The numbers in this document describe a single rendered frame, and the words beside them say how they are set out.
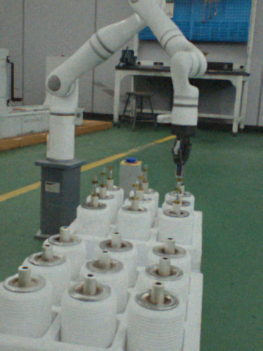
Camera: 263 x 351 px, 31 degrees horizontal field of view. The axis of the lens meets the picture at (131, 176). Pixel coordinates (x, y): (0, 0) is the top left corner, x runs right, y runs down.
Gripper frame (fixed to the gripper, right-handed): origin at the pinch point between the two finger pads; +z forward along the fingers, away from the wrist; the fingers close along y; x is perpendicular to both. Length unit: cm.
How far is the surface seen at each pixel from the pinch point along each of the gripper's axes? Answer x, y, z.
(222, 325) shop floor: -20.8, -20.3, 35.1
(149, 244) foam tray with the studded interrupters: 1.1, -19.9, 17.4
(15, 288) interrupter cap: 6, -73, 10
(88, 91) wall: 301, 496, -3
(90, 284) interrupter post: -6, -68, 8
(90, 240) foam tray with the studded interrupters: 16.6, -24.7, 17.6
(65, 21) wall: 343, 494, -101
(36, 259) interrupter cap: 10, -60, 10
